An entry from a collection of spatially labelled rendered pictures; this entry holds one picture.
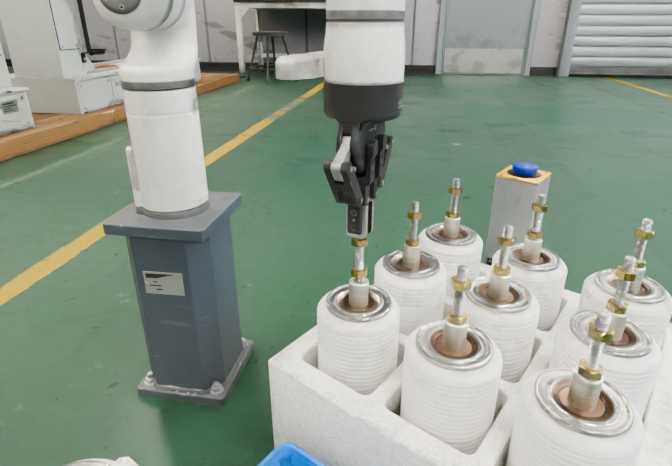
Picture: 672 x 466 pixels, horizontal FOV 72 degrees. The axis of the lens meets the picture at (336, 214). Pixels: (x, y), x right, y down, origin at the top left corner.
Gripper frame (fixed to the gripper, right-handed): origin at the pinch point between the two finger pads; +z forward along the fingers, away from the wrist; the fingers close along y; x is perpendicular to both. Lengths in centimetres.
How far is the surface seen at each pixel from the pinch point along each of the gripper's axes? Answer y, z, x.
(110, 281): 19, 36, 69
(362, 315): -2.4, 10.4, -1.5
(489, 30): 507, -9, 59
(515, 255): 19.7, 10.5, -15.3
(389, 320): -1.3, 11.0, -4.3
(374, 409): -7.4, 17.8, -5.1
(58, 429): -14, 36, 41
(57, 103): 124, 23, 228
